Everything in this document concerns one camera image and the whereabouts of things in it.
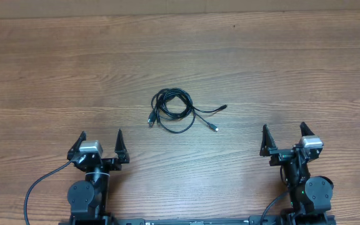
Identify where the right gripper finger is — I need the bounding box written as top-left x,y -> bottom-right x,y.
299,122 -> 314,136
259,124 -> 277,156

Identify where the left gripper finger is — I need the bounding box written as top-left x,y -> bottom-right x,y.
114,129 -> 129,164
67,131 -> 86,160

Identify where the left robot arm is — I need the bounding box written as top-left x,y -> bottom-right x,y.
67,130 -> 130,224

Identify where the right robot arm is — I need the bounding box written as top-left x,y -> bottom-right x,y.
259,122 -> 336,224

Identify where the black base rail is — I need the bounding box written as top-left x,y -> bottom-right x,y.
57,214 -> 337,225

